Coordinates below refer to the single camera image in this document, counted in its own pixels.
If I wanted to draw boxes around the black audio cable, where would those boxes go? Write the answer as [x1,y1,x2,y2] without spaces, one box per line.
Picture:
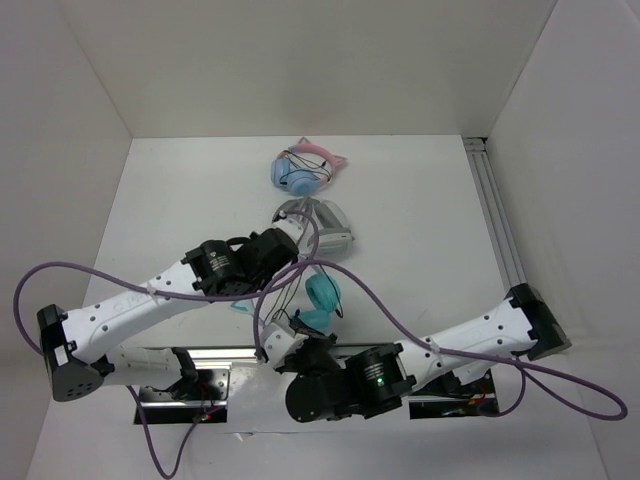
[259,259,346,329]

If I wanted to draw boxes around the teal cat-ear headphones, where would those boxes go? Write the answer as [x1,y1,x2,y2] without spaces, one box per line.
[258,267,344,334]

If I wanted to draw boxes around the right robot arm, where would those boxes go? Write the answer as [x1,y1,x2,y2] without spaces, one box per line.
[284,283,571,423]

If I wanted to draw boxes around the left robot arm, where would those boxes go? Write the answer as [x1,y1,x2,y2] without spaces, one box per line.
[37,228,299,402]

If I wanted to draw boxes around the white grey headphones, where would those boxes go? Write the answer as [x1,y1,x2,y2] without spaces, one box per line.
[275,197,354,257]

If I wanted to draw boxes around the blue pink cat-ear headphones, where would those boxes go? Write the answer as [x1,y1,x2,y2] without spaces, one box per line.
[270,137,347,197]

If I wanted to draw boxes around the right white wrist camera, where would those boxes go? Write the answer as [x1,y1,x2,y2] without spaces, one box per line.
[259,323,308,370]

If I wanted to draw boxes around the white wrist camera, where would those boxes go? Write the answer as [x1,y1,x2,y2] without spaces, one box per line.
[272,210,317,254]
[259,323,308,370]

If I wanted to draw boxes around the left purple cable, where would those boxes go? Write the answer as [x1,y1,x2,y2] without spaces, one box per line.
[13,209,321,356]

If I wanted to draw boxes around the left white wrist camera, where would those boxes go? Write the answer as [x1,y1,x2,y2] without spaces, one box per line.
[272,210,317,254]

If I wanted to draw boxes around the aluminium front rail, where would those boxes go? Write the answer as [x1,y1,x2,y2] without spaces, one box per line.
[139,342,401,364]

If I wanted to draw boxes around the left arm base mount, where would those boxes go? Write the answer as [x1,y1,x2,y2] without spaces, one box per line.
[137,364,231,425]

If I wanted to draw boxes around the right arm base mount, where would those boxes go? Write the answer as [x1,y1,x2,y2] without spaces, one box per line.
[408,370,500,420]

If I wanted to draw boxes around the aluminium side rail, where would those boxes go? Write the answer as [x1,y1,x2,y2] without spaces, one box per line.
[462,137,527,289]

